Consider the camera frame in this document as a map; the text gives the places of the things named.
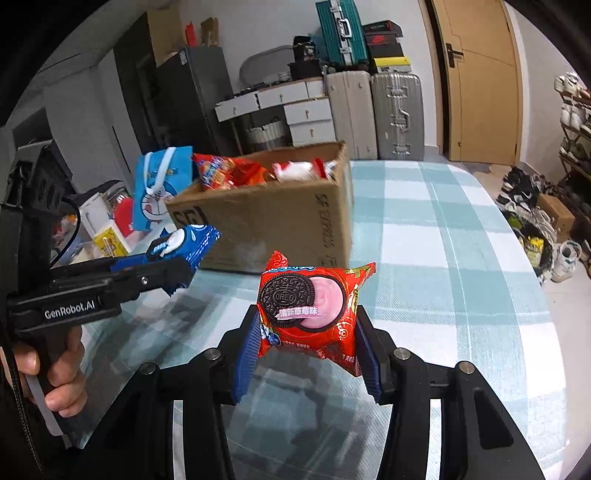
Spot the grey arched mirror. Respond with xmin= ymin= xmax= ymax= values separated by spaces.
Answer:
xmin=239 ymin=44 xmax=304 ymax=89

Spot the group of racked shoes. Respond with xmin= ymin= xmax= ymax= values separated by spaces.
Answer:
xmin=554 ymin=71 xmax=591 ymax=199

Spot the dark grey refrigerator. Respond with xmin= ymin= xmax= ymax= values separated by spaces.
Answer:
xmin=154 ymin=46 xmax=236 ymax=156

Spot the grey and white laundry basket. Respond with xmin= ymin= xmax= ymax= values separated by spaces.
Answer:
xmin=244 ymin=121 xmax=290 ymax=151

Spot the brown cardboard box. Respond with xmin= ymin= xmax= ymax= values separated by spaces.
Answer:
xmin=164 ymin=141 xmax=355 ymax=274

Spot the beige suitcase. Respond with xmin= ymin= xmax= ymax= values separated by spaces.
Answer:
xmin=324 ymin=69 xmax=380 ymax=160

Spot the silver and red snack bag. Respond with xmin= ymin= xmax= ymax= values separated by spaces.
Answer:
xmin=271 ymin=158 xmax=341 ymax=184

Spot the white dresser with drawers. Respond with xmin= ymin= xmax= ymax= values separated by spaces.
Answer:
xmin=214 ymin=78 xmax=338 ymax=154

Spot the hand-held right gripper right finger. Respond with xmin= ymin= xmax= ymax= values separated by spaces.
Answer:
xmin=353 ymin=307 xmax=546 ymax=480

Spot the yellow and black shoe box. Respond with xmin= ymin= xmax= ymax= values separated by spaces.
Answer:
xmin=371 ymin=56 xmax=412 ymax=75

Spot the red paper bag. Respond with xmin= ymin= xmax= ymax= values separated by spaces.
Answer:
xmin=113 ymin=196 xmax=140 ymax=237

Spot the teal suitcase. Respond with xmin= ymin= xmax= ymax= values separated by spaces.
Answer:
xmin=316 ymin=0 xmax=370 ymax=73

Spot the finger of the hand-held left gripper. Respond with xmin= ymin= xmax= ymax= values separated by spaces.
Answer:
xmin=115 ymin=261 xmax=195 ymax=301
xmin=48 ymin=251 xmax=185 ymax=282

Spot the small cardboard box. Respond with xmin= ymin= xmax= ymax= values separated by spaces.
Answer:
xmin=536 ymin=193 xmax=576 ymax=244

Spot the blue cookie packet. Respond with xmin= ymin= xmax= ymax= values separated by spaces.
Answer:
xmin=145 ymin=223 xmax=222 ymax=294

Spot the person's left hand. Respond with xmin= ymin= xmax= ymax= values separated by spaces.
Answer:
xmin=14 ymin=332 xmax=86 ymax=412

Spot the red pink-cream cookie packet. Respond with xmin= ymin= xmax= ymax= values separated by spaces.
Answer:
xmin=257 ymin=250 xmax=378 ymax=377

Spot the silver suitcase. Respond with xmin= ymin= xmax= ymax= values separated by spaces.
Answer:
xmin=370 ymin=71 xmax=425 ymax=160

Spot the black and red shoe box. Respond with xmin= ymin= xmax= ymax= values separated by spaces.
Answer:
xmin=362 ymin=20 xmax=403 ymax=36

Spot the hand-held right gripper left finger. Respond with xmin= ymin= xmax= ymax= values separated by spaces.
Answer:
xmin=69 ymin=305 xmax=265 ymax=480

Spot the black bag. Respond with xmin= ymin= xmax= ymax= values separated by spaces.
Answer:
xmin=288 ymin=34 xmax=324 ymax=79

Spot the shoe rack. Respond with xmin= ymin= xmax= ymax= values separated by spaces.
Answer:
xmin=555 ymin=71 xmax=591 ymax=205

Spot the pair of white sneakers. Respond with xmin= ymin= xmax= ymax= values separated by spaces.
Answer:
xmin=549 ymin=239 xmax=588 ymax=283

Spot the pile of dark shoes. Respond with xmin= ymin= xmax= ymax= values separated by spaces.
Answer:
xmin=495 ymin=165 xmax=560 ymax=217

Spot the wooden door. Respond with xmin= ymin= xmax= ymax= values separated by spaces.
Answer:
xmin=429 ymin=0 xmax=523 ymax=165

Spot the blue cartoon tote bag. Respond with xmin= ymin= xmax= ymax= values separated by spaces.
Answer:
xmin=133 ymin=145 xmax=194 ymax=232

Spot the flat brown cardboard carton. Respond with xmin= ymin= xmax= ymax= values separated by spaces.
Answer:
xmin=147 ymin=11 xmax=186 ymax=66

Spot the red blue-logo cookie packet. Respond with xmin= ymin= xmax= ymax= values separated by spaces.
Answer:
xmin=191 ymin=153 xmax=274 ymax=191

